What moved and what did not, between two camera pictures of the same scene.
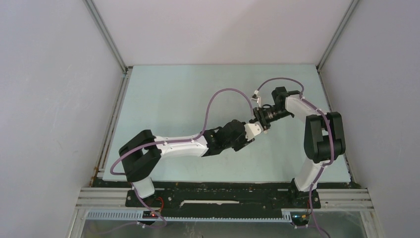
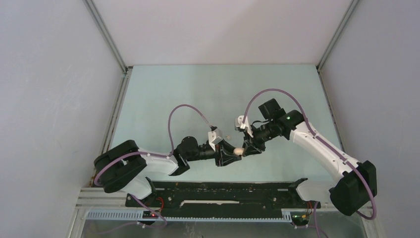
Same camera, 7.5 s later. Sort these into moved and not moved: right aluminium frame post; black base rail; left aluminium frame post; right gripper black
Moved: right gripper black
Not moved: left aluminium frame post; right aluminium frame post; black base rail
